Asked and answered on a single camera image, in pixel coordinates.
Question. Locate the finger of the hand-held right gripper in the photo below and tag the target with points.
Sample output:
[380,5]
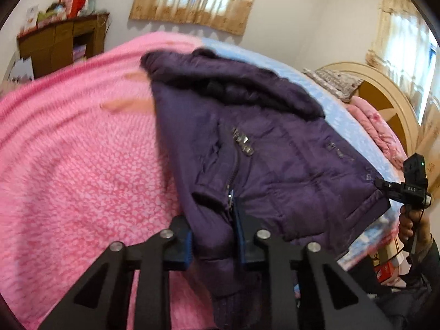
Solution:
[383,186]

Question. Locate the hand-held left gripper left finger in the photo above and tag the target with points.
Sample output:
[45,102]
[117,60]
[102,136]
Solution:
[185,251]

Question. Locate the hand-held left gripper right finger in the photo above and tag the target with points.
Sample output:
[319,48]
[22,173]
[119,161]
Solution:
[240,237]

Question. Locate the purple quilted jacket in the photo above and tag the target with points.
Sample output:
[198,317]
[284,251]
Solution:
[275,151]

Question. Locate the person's right forearm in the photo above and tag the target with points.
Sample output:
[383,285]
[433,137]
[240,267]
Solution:
[428,244]

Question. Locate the person's right hand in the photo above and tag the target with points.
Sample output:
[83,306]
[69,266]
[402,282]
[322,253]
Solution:
[405,225]

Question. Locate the pink folded quilt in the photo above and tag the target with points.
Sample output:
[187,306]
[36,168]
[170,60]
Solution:
[378,127]

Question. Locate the small red box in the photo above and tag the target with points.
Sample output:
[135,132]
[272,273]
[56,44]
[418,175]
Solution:
[386,271]

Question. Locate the cream wooden bed headboard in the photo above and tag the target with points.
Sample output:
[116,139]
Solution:
[381,86]

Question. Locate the floral ruffled pillow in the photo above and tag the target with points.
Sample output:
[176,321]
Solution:
[333,82]

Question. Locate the dark cloth bundle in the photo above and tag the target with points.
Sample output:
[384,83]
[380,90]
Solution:
[405,306]

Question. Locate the pink floral blanket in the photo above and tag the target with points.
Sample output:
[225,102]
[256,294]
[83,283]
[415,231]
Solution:
[86,161]

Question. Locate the yellow sheer window curtain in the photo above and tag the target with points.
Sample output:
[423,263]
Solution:
[402,41]

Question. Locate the stacked boxes in desk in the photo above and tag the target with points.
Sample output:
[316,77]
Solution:
[79,53]

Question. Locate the yellow patterned window curtain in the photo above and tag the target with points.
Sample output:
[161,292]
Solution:
[192,7]

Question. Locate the white paper bag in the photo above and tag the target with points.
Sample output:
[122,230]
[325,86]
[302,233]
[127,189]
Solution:
[22,70]

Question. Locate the brown wooden desk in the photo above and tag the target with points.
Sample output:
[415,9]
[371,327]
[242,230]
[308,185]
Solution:
[51,44]

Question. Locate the green cloth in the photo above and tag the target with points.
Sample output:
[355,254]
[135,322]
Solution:
[51,16]

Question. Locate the white card box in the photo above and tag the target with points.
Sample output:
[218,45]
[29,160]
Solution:
[31,17]

